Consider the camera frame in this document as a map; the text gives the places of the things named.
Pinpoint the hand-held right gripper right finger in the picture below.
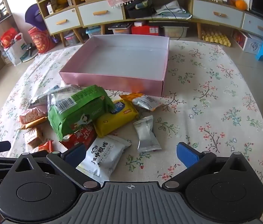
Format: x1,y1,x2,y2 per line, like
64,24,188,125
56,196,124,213
163,142,260,189

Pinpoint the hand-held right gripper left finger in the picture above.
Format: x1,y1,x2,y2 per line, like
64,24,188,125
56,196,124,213
4,143,100,190

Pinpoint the red snack packet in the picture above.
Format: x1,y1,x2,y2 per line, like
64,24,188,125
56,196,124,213
60,124,97,150

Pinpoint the white snack packet black print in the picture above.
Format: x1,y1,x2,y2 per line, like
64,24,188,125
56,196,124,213
76,135,132,184

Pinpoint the green snack packet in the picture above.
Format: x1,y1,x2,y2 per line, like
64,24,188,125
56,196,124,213
48,85,114,141

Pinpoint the gold snack packet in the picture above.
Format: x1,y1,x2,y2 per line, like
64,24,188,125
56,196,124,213
17,117,49,130

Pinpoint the yellow snack packet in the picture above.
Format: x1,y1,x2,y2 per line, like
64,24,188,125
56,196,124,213
94,99,139,138

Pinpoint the silver white snack packet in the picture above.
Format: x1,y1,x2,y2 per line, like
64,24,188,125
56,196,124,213
29,84,83,109

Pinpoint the pink cardboard box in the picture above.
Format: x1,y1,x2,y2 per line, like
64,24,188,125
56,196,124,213
59,35,170,97

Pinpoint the clear cracker packet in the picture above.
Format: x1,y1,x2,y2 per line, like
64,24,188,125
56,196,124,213
25,127,45,148

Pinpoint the small silver packet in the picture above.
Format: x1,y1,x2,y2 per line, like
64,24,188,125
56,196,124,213
133,115,162,151

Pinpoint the small orange and white packet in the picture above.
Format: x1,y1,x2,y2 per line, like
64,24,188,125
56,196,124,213
120,93,162,112

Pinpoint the red and white bag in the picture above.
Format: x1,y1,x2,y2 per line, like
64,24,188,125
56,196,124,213
0,27,29,66

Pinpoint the red printed bag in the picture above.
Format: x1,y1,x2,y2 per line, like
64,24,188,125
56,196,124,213
27,27,55,55

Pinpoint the yellow egg tray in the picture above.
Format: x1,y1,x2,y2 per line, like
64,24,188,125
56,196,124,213
202,27,232,46

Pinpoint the clear storage bin blue lid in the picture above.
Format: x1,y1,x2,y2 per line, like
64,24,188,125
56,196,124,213
85,27,102,38

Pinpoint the white printed box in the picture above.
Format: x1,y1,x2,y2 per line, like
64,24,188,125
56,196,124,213
232,30,263,52

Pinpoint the red box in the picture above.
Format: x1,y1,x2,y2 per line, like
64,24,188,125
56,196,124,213
131,24,160,36

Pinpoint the purple hat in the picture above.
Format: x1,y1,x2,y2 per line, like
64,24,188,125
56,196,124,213
24,3,46,32

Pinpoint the wooden cabinet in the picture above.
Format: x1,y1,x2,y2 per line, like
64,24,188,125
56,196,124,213
32,0,263,47

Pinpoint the yellow fruit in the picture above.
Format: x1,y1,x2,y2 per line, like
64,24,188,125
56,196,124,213
55,0,67,10

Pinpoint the black bin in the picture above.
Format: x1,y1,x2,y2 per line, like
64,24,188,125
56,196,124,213
124,0,157,19

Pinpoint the orange fruit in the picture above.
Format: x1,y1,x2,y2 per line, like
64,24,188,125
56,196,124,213
235,0,249,11

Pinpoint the white drawer orange handle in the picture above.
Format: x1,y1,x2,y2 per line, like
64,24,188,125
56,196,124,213
44,11,81,36
241,13,263,38
191,0,244,29
78,0,125,27

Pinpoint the black cable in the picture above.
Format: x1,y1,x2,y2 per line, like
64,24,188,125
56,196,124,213
153,0,186,41

